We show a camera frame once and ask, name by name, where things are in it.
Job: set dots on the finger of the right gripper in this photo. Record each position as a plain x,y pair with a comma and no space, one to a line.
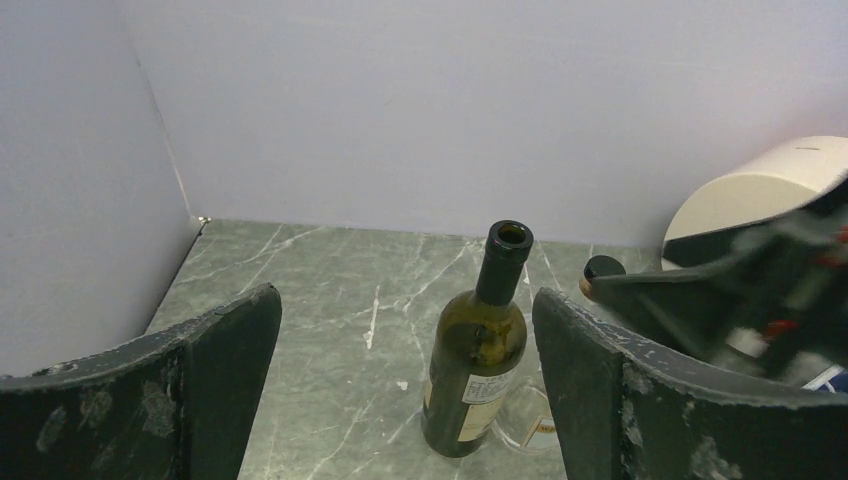
689,310

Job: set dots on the green wine bottle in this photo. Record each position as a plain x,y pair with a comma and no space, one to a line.
480,339

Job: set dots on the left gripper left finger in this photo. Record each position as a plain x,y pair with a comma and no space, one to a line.
178,403

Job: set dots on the cream cylindrical container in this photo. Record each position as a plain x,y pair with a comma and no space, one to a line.
781,179

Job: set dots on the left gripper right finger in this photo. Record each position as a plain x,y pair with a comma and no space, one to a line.
626,407

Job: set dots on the clear bottle black cap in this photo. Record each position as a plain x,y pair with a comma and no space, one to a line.
524,421

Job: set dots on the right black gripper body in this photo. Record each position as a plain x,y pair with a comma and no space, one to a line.
795,299

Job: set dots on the dark bottle black cap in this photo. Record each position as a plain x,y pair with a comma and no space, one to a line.
598,266

